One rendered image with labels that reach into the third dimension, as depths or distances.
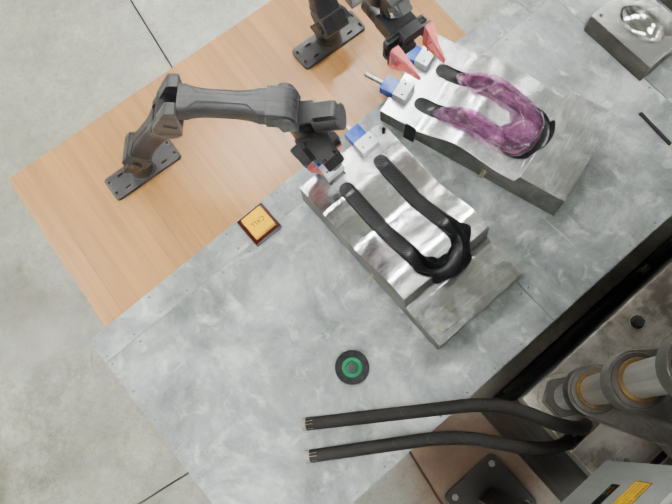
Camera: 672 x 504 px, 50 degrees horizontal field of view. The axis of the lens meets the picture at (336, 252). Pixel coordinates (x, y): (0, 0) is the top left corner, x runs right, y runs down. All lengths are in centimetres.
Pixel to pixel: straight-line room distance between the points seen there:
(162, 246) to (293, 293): 36
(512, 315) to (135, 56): 191
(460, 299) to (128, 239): 84
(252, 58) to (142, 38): 114
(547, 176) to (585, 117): 18
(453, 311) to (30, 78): 207
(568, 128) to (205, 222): 92
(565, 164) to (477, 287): 36
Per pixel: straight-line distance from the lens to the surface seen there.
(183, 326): 179
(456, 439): 164
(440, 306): 169
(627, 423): 156
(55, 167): 202
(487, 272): 172
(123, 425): 266
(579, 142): 181
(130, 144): 177
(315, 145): 155
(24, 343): 282
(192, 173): 189
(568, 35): 207
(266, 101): 147
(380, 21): 151
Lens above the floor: 251
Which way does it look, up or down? 75 degrees down
